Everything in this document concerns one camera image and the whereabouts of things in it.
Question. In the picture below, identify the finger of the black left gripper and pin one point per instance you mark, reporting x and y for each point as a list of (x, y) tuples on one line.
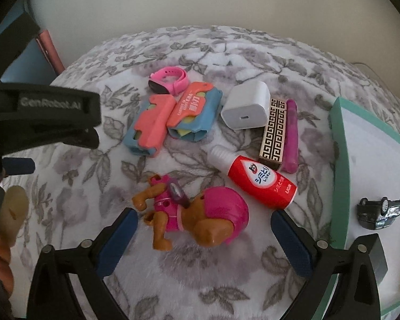
[(18, 166)]

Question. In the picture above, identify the pink brown puppy toy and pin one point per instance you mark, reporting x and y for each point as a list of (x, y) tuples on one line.
[(214, 216)]

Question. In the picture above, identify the floral grey white blanket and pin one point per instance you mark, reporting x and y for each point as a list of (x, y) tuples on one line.
[(74, 192)]

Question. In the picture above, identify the person's left hand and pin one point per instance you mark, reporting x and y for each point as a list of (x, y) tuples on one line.
[(14, 207)]

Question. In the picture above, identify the purple lip balm tube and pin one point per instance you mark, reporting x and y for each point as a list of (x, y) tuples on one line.
[(290, 155)]

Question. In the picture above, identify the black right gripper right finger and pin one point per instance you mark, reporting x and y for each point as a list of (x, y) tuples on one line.
[(358, 269)]

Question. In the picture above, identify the gold patterned lipstick box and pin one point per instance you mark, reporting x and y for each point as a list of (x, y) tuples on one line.
[(273, 141)]

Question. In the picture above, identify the teal rimmed white tray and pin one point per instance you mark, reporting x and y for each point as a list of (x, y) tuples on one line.
[(368, 165)]

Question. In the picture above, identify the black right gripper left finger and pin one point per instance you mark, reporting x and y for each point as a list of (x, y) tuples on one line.
[(51, 294)]

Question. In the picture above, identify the white usb charger cube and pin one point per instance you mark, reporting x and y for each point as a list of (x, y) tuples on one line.
[(247, 106)]

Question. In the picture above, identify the red white glue bottle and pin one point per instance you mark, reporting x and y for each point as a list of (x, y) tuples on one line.
[(267, 186)]

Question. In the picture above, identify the pink smart watch band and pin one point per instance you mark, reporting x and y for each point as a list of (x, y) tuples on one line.
[(169, 80)]

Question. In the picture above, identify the black toy car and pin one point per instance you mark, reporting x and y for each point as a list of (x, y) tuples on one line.
[(379, 214)]

